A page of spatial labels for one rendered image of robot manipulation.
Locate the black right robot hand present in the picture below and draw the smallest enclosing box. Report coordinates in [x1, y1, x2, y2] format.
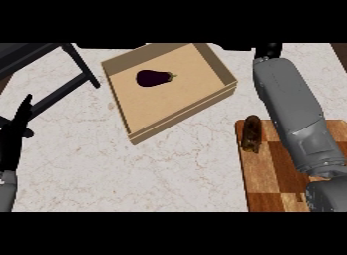
[253, 42, 284, 61]

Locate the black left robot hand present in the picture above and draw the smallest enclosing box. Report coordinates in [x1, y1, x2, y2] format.
[0, 93, 37, 179]

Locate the dark purple eggplant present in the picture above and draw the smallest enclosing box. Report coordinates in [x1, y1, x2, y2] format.
[135, 69, 179, 89]

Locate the cardboard box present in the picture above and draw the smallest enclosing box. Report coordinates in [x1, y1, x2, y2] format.
[101, 42, 240, 146]

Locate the wooden checkered cutting board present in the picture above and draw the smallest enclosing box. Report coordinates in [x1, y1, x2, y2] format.
[234, 119, 347, 213]

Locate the brown elongated vegetable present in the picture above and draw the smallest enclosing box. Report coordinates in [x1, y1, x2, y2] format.
[240, 115, 265, 154]

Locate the black metal frame stand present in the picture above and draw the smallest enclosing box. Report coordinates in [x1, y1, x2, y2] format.
[0, 42, 104, 133]

